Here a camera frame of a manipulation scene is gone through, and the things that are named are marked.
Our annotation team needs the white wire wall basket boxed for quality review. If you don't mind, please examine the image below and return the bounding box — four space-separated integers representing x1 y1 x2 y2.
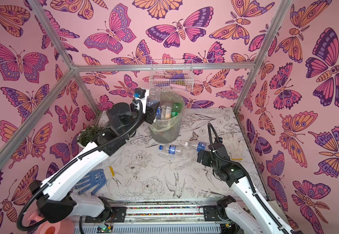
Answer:
148 59 194 92

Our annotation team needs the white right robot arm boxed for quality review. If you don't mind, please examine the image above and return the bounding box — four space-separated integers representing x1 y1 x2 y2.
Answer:
197 123 302 234

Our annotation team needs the blue dotted work glove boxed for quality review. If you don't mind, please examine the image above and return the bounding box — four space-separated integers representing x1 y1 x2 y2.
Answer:
75 169 107 196

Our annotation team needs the potted green plant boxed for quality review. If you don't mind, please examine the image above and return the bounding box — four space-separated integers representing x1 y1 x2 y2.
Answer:
77 125 101 148

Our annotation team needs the grey mesh waste bin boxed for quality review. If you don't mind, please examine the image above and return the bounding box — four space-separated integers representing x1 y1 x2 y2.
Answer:
149 91 185 144

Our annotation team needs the pink watering can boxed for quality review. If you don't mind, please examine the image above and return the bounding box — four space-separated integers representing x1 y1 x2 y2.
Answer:
27 218 75 234

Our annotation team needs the yellow label small bottle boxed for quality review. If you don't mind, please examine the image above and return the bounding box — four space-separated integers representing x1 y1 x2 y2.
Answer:
161 103 172 120

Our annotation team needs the green plastic bottle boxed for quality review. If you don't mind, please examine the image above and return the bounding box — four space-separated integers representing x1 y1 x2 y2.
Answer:
171 102 183 118

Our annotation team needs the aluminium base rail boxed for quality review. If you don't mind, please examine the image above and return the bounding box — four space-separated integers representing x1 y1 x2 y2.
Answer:
71 198 243 234

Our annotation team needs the small blue label bottle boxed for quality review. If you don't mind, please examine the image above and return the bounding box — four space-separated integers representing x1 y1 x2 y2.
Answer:
156 107 162 120

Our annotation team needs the white work glove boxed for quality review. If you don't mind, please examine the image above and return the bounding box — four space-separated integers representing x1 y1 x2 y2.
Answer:
223 134 244 161

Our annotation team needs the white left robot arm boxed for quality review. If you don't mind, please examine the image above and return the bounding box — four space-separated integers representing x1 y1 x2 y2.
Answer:
16 98 160 231

